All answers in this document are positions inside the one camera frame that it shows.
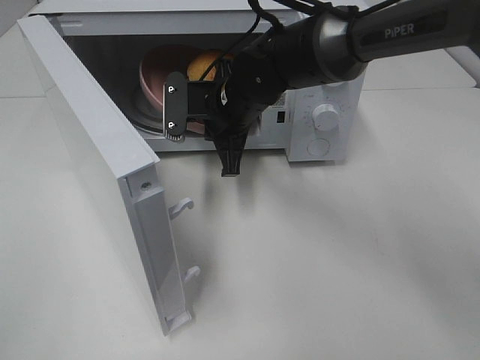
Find burger with lettuce and cheese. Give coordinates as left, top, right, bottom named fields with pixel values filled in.
left=187, top=49, right=234, bottom=81

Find white warning label sticker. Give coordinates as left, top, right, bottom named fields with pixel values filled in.
left=271, top=91, right=288, bottom=109

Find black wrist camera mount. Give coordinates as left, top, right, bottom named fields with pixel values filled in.
left=163, top=71, right=217, bottom=142

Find white round door button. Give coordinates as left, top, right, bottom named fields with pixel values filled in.
left=307, top=139, right=330, bottom=158

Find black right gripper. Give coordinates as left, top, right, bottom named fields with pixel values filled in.
left=204, top=52, right=287, bottom=177

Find white microwave oven body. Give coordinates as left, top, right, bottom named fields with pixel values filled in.
left=25, top=1, right=364, bottom=162

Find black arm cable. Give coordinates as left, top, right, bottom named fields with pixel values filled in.
left=198, top=0, right=361, bottom=82

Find white round knob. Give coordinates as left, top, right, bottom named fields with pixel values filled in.
left=312, top=103, right=340, bottom=131

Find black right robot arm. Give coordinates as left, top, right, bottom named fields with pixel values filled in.
left=205, top=1, right=479, bottom=176

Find white microwave door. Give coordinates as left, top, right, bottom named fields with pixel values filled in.
left=18, top=15, right=193, bottom=335

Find pink round plate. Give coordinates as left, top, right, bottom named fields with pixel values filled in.
left=139, top=44, right=205, bottom=112

